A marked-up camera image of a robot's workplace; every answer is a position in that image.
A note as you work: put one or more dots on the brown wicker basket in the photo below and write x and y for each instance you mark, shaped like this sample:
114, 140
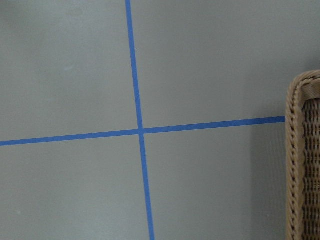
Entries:
302, 145

